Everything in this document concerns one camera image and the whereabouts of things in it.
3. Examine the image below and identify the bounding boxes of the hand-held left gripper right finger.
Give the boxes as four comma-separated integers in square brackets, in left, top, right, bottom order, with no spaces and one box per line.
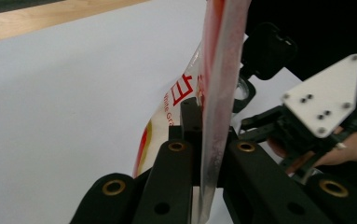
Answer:
[216,125,240,189]

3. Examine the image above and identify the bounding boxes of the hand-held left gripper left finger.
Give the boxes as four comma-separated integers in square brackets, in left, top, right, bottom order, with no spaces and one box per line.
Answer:
[168,96,203,188]

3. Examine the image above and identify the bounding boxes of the clear red-printed plastic bag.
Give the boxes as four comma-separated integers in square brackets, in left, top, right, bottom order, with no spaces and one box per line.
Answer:
[131,0,253,224]

